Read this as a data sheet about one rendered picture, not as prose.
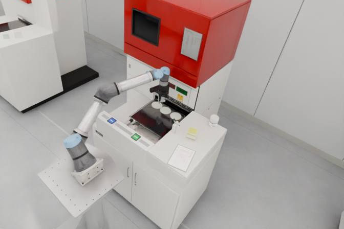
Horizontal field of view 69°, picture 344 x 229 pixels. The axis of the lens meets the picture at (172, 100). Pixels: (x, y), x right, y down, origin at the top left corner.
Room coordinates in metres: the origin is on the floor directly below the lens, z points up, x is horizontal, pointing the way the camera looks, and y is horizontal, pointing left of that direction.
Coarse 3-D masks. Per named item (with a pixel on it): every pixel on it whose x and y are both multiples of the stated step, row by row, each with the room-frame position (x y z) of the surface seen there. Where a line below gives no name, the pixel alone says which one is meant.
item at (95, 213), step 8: (96, 208) 0.99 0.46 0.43; (72, 216) 1.09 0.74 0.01; (80, 216) 1.10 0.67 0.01; (88, 216) 0.96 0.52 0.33; (96, 216) 0.98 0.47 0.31; (64, 224) 1.01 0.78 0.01; (72, 224) 1.02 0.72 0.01; (80, 224) 0.94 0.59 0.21; (88, 224) 0.97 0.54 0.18; (96, 224) 0.98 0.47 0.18; (104, 224) 1.06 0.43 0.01
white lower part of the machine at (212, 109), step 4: (132, 88) 2.11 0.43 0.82; (128, 92) 2.13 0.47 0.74; (132, 92) 2.10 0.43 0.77; (136, 92) 2.07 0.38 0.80; (128, 96) 2.13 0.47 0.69; (132, 96) 2.10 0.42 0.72; (220, 96) 2.27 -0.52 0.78; (128, 100) 2.13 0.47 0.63; (216, 100) 2.18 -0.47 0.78; (220, 100) 2.30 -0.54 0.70; (212, 104) 2.11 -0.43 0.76; (216, 104) 2.21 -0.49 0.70; (208, 108) 2.03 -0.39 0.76; (212, 108) 2.14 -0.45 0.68; (216, 108) 2.25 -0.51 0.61; (200, 112) 1.89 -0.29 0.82; (204, 112) 1.97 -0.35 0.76; (208, 112) 2.07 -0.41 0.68; (212, 112) 2.18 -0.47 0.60; (216, 112) 2.29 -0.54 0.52; (204, 116) 1.99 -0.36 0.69; (208, 116) 2.09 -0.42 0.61
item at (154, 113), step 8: (144, 112) 1.67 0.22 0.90; (152, 112) 1.69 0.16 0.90; (160, 112) 1.70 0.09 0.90; (136, 120) 1.56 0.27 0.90; (144, 120) 1.57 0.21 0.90; (152, 120) 1.59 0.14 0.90; (160, 120) 1.60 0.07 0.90; (168, 120) 1.62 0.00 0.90; (176, 120) 1.63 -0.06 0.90; (152, 128) 1.49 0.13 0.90; (160, 128) 1.50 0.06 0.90; (168, 128) 1.52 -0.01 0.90
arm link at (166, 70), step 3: (165, 66) 1.76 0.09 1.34; (162, 69) 1.72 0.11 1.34; (165, 69) 1.72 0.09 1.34; (168, 69) 1.73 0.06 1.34; (165, 72) 1.70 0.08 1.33; (168, 72) 1.72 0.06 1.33; (165, 75) 1.70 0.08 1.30; (168, 75) 1.72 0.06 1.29; (162, 78) 1.69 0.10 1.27; (165, 78) 1.70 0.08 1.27; (168, 78) 1.73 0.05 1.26; (162, 81) 1.70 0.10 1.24; (165, 81) 1.70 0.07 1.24
